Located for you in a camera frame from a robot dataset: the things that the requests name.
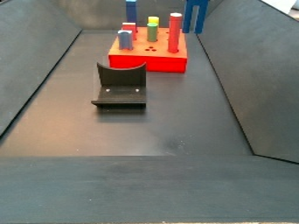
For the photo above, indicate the blue square-circle two-prong object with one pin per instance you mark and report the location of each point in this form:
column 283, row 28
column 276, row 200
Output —
column 195, row 11

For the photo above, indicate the red peg board fixture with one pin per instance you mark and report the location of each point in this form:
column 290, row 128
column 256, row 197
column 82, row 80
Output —
column 150, row 53

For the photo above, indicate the short red square peg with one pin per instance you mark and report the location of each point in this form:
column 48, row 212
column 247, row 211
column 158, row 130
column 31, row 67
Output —
column 130, row 27

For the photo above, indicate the tall dark blue square peg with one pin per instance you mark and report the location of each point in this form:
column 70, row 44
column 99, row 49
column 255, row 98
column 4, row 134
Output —
column 131, row 11

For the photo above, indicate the black curved holder stand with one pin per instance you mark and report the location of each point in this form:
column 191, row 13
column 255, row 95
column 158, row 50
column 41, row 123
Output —
column 122, row 86

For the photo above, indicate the grey-blue notched peg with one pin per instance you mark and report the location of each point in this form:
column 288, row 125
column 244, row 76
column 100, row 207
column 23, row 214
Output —
column 126, row 41

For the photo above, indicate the green cylinder peg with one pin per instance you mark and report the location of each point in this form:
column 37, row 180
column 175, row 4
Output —
column 152, row 32

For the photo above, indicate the yellow cylinder peg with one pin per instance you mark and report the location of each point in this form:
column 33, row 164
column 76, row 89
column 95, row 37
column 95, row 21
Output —
column 152, row 20

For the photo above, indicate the tall red hexagonal peg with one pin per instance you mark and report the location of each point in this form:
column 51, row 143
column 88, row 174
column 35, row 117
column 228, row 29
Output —
column 174, row 36

